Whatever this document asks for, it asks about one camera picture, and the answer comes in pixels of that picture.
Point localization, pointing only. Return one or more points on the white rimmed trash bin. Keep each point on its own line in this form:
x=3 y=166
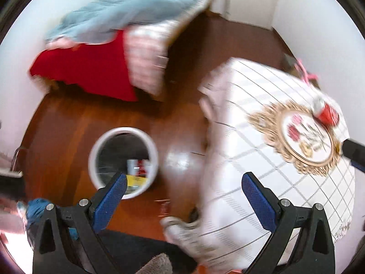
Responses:
x=95 y=159

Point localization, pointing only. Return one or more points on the checkered bed sheet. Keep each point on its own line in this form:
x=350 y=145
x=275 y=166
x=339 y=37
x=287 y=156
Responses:
x=148 y=54

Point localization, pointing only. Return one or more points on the pink cloth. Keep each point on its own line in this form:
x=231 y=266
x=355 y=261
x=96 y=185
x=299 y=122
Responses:
x=64 y=44

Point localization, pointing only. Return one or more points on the yellow packet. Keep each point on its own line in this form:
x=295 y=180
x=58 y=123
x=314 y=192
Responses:
x=137 y=181

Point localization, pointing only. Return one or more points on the table with patterned tablecloth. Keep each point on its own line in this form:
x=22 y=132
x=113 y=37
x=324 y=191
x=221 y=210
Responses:
x=256 y=194

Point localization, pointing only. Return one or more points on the red drink can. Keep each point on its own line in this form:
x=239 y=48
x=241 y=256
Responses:
x=326 y=114

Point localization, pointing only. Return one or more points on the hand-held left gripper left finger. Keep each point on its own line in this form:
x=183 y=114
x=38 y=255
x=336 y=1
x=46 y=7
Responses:
x=109 y=202

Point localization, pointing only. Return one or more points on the cardboard box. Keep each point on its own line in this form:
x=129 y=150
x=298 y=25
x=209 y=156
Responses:
x=289 y=62

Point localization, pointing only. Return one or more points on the pink plush toy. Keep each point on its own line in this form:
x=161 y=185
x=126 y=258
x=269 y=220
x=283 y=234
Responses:
x=305 y=72

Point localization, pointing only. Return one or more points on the red blanket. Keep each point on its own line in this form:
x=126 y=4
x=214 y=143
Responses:
x=91 y=65

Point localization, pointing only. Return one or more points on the white sneaker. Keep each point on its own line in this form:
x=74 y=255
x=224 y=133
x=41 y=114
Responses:
x=185 y=234

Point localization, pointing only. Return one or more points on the wooden bed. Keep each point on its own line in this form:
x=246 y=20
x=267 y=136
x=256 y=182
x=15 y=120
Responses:
x=159 y=28

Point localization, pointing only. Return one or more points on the person's dark trouser legs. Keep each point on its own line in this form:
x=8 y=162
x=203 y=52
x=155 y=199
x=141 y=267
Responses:
x=137 y=245

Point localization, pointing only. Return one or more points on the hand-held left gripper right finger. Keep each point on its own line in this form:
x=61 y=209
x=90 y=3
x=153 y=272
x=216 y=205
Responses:
x=258 y=202

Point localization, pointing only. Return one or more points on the white door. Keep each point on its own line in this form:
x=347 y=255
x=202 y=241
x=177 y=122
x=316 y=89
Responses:
x=245 y=0

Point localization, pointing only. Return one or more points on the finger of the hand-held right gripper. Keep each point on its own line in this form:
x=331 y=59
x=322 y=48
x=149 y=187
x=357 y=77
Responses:
x=353 y=151

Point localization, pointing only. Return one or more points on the blue duvet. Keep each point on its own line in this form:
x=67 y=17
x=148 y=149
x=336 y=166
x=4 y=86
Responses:
x=128 y=8

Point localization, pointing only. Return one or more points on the blue cloth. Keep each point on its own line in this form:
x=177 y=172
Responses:
x=35 y=209

